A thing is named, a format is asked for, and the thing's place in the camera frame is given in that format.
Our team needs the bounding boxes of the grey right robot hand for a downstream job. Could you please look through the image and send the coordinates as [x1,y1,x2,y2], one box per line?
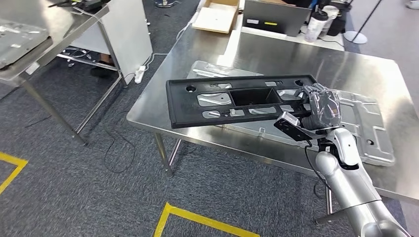
[293,82,342,131]

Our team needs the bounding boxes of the black plastic licence plate frame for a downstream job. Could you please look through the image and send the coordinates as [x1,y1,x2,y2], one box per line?
[165,74,318,129]

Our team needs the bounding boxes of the stainless steel workbench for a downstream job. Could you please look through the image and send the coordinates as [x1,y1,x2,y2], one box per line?
[126,24,419,226]
[0,0,129,147]

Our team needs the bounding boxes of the silver stamped metal panel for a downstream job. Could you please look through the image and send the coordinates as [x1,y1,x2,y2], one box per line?
[0,18,54,70]
[186,60,396,167]

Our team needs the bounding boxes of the black stand round white base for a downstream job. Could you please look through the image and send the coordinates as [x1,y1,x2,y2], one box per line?
[343,0,383,45]

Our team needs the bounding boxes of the white desk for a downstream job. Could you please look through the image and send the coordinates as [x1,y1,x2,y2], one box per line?
[216,14,345,68]

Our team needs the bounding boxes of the white bottle black lid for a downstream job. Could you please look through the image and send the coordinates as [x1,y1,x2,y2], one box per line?
[304,10,329,43]

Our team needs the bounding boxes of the black bag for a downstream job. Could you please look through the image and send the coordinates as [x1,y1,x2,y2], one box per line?
[326,0,353,37]

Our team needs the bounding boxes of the white cup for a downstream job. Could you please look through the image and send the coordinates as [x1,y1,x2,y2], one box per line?
[319,4,340,37]

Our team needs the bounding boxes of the dark grey laptop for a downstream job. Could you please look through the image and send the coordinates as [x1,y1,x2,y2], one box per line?
[242,0,312,37]

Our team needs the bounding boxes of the open cardboard box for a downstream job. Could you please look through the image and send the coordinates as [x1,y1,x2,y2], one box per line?
[192,0,241,35]

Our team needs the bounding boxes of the white power strip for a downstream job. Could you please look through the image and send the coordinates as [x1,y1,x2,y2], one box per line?
[134,65,147,84]

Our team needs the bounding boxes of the round metal base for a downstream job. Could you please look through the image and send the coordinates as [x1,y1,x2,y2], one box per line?
[154,0,180,9]

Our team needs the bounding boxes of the white board panel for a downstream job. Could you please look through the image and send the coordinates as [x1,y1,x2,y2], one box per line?
[69,0,154,85]

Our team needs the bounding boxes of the person's foot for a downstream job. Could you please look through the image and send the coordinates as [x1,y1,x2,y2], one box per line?
[90,54,120,79]

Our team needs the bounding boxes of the black tool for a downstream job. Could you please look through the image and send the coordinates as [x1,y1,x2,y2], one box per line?
[48,0,111,13]

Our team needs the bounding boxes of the white label sticker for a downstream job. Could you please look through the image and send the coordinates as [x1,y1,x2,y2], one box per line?
[24,62,41,75]

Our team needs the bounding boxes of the yellow floor tape square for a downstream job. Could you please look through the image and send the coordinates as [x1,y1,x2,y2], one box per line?
[0,152,29,196]

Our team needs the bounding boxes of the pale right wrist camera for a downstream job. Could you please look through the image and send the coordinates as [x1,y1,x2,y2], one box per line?
[276,112,299,127]

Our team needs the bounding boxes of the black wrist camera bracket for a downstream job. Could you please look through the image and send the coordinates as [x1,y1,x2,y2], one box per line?
[273,118,328,142]

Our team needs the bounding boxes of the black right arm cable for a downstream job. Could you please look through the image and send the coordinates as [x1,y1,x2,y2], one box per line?
[304,140,332,191]

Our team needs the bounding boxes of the black floor cable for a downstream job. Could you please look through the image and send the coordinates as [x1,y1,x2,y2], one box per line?
[103,111,137,175]

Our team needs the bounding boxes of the tangled cables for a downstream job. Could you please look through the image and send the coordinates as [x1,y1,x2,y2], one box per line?
[60,47,95,68]

